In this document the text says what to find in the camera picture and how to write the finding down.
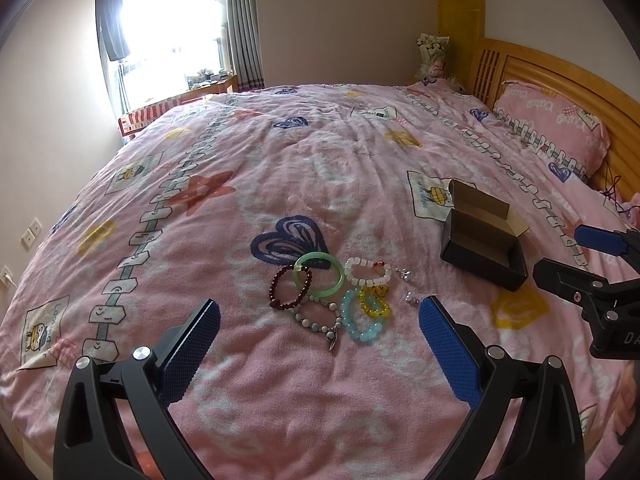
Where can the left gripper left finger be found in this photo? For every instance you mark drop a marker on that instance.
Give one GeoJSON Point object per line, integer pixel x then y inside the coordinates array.
{"type": "Point", "coordinates": [91, 441]}

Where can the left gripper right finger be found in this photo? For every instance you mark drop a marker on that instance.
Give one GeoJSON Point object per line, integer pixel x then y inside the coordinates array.
{"type": "Point", "coordinates": [545, 441]}

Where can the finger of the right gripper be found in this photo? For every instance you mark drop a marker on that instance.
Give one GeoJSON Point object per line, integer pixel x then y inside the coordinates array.
{"type": "Point", "coordinates": [572, 284]}
{"type": "Point", "coordinates": [615, 243]}

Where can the silver pearl earring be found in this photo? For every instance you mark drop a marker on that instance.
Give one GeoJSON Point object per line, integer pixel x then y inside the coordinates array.
{"type": "Point", "coordinates": [403, 273]}
{"type": "Point", "coordinates": [412, 299]}

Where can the black cardboard jewelry box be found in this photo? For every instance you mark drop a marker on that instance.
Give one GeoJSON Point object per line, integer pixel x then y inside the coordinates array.
{"type": "Point", "coordinates": [482, 236]}

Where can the pink pillow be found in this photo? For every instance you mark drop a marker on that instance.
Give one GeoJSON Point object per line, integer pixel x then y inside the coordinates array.
{"type": "Point", "coordinates": [573, 140]}

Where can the wooden headboard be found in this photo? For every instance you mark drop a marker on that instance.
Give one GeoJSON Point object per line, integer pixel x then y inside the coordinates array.
{"type": "Point", "coordinates": [496, 61]}

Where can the green jade bangle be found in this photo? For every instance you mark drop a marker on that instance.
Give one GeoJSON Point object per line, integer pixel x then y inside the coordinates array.
{"type": "Point", "coordinates": [319, 274]}

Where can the pink patterned bed blanket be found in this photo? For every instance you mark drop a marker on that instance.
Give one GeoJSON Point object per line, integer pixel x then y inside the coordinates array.
{"type": "Point", "coordinates": [218, 199]}

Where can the wooden windowsill shelf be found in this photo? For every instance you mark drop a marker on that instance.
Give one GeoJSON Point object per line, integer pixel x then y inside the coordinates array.
{"type": "Point", "coordinates": [135, 121]}

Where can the dark hanging garment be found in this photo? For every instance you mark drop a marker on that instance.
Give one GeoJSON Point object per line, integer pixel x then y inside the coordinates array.
{"type": "Point", "coordinates": [110, 30]}

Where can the grey striped curtain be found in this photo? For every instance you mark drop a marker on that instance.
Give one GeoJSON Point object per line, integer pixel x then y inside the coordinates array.
{"type": "Point", "coordinates": [243, 34]}

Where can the white wall socket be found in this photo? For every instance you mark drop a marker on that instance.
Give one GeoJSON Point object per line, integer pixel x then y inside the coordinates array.
{"type": "Point", "coordinates": [6, 278]}
{"type": "Point", "coordinates": [31, 233]}

